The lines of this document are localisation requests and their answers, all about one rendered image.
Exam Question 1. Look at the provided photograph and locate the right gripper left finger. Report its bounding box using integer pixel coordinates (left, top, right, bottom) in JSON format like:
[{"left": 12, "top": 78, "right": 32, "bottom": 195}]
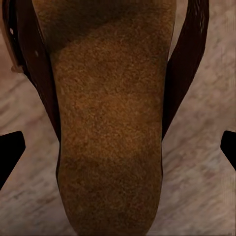
[{"left": 0, "top": 131, "right": 26, "bottom": 190}]

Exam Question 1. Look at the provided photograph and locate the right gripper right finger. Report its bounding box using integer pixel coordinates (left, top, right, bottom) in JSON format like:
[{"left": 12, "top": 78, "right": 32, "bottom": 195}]
[{"left": 220, "top": 131, "right": 236, "bottom": 170}]

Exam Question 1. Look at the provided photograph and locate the sandal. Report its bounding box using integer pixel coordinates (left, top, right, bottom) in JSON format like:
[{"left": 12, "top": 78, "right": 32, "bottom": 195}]
[{"left": 0, "top": 0, "right": 209, "bottom": 236}]

